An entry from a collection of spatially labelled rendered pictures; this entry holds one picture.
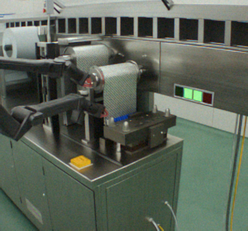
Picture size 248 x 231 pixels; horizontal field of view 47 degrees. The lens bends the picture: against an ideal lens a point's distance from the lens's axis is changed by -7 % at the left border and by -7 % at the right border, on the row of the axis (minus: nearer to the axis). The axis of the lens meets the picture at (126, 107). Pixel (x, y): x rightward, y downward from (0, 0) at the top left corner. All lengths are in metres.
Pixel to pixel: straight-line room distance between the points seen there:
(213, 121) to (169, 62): 2.79
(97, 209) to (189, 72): 0.82
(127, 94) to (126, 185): 0.51
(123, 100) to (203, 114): 2.86
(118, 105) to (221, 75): 0.57
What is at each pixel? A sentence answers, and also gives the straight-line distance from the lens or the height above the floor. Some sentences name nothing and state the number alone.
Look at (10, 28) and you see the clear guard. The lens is 2.37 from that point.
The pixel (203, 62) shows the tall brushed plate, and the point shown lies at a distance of 1.51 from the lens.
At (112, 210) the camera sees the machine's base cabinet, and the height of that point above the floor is 0.68.
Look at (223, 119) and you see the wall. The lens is 4.27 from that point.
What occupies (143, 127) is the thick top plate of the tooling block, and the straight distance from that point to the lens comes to 1.53.
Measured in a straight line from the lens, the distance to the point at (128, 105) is 1.69.
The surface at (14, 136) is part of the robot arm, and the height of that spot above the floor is 1.19.
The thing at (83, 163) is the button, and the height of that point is 0.92.
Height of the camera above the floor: 1.58
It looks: 17 degrees down
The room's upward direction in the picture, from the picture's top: straight up
